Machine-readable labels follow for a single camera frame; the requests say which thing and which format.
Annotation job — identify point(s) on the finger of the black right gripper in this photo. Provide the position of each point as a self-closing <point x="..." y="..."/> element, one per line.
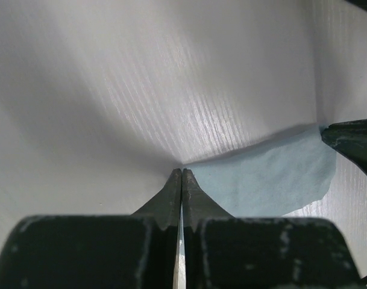
<point x="350" y="140"/>

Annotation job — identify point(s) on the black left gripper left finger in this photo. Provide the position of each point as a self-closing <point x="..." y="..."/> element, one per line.
<point x="139" y="250"/>

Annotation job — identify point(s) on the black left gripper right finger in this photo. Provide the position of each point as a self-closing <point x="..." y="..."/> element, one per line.
<point x="223" y="251"/>

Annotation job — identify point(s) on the light blue cleaning cloth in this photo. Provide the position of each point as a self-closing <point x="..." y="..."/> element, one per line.
<point x="272" y="178"/>

